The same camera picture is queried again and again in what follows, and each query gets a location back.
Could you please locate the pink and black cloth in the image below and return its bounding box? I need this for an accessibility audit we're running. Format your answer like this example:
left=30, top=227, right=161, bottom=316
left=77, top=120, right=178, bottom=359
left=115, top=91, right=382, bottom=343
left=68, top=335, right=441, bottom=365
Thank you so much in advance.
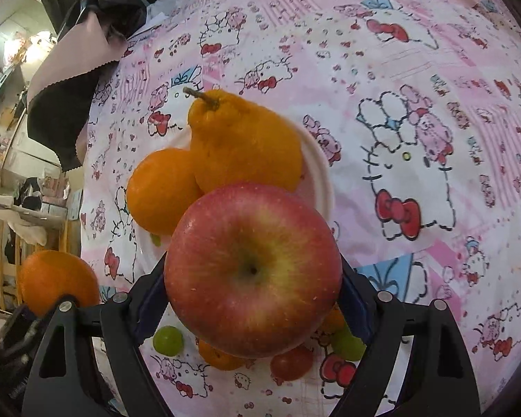
left=26, top=9, right=133, bottom=172

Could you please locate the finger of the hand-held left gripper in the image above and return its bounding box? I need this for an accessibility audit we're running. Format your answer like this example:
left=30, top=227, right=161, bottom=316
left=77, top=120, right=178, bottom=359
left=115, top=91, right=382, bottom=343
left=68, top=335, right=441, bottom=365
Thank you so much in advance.
left=0, top=304, right=45, bottom=359

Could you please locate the knobbed orange with stem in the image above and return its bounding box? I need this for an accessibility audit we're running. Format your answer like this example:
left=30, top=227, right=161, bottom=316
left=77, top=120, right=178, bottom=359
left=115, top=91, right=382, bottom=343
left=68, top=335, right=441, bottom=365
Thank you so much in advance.
left=183, top=87, right=305, bottom=194

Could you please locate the white plate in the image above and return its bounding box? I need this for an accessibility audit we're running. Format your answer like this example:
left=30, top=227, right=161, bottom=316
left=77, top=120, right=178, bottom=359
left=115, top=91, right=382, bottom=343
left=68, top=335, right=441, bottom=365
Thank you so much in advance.
left=140, top=115, right=336, bottom=281

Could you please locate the red apple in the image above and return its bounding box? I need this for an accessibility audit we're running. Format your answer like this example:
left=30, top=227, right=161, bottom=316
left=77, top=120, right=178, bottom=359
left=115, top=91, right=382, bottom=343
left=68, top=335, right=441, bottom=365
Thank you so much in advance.
left=164, top=182, right=343, bottom=359

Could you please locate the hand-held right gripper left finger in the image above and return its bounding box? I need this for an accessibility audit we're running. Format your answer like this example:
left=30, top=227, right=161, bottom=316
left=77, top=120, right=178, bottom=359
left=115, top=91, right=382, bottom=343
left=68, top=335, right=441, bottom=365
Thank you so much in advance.
left=22, top=252, right=174, bottom=417

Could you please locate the pink cartoon printed blanket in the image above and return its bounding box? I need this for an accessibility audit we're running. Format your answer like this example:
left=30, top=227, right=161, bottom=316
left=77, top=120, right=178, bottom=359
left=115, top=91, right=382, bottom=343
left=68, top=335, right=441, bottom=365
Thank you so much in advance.
left=80, top=0, right=521, bottom=417

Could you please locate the red cherry tomato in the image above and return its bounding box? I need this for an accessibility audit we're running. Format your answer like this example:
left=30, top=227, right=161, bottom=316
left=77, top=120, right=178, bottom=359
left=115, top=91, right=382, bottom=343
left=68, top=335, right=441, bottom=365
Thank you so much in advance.
left=270, top=345, right=314, bottom=381

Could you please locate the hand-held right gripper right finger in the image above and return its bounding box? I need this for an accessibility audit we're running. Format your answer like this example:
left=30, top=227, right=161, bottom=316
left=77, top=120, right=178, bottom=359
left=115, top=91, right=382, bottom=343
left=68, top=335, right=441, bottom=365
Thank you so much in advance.
left=330, top=256, right=480, bottom=417

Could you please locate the round orange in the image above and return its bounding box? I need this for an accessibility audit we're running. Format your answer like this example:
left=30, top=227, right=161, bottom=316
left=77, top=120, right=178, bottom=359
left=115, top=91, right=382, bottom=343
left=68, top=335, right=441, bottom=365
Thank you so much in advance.
left=126, top=148, right=204, bottom=236
left=17, top=250, right=101, bottom=318

